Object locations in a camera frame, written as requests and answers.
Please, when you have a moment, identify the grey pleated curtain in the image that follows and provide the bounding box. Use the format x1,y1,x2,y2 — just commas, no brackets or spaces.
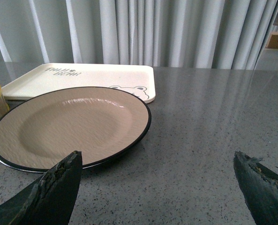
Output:
0,0,278,69

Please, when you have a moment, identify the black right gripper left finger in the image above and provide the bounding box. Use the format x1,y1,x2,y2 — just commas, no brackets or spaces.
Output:
0,151,82,225

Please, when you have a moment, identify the beige plate with black rim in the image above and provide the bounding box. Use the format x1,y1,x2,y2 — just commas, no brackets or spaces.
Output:
0,87,151,173

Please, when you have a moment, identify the cream bear serving tray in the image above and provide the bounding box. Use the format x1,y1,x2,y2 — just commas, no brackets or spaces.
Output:
2,63,156,103

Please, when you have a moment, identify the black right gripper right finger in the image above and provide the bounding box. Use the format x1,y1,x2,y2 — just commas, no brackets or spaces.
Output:
233,151,278,225

